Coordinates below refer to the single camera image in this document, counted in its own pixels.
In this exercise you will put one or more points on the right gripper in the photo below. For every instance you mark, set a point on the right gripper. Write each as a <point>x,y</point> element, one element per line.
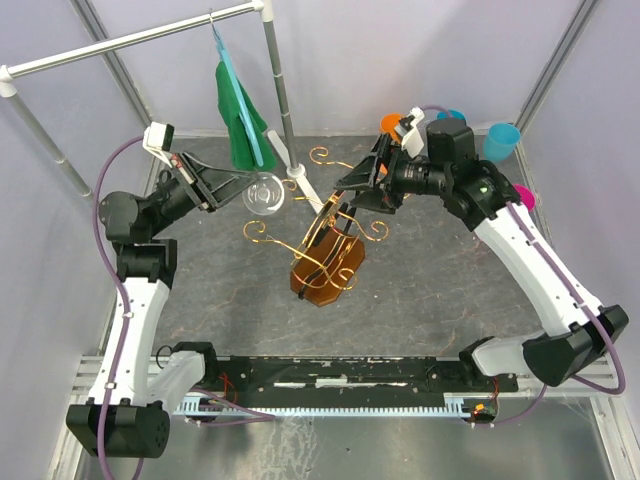
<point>384,198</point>

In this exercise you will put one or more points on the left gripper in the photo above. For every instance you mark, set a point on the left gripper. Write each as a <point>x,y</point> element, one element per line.
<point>209,186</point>

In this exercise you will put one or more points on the clear wine glass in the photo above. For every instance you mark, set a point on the clear wine glass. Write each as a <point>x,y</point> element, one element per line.
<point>266,196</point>

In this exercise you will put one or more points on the orange wine glass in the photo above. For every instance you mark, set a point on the orange wine glass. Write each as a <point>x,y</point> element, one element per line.
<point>388,125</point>

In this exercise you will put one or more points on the blue wine glass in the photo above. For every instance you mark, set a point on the blue wine glass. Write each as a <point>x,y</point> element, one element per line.
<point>500,141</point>
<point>450,114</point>

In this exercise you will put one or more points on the pink wine glass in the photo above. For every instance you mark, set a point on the pink wine glass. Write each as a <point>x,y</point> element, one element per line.
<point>526,195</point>

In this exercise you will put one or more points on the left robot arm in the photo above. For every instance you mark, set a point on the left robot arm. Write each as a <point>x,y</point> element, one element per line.
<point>127,412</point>

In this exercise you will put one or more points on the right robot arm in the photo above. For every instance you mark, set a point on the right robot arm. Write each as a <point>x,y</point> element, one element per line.
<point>441,160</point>

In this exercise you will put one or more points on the green cloth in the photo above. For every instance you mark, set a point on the green cloth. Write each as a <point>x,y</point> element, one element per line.
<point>242,155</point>

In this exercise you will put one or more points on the light blue clothes hanger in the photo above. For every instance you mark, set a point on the light blue clothes hanger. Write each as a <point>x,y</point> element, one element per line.
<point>244,113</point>

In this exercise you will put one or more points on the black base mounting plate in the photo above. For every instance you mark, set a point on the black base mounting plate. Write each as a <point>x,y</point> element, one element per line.
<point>352,382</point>

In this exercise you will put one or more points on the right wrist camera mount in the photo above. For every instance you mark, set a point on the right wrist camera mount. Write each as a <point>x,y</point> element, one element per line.
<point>407,130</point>

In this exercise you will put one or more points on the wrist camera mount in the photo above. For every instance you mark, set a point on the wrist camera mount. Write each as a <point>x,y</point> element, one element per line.
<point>157,140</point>
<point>407,130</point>

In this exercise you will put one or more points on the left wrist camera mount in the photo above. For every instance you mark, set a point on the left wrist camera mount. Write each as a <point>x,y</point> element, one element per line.
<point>157,140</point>

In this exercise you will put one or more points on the gold wire wine glass rack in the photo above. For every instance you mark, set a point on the gold wire wine glass rack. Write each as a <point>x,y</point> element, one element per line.
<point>325,262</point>

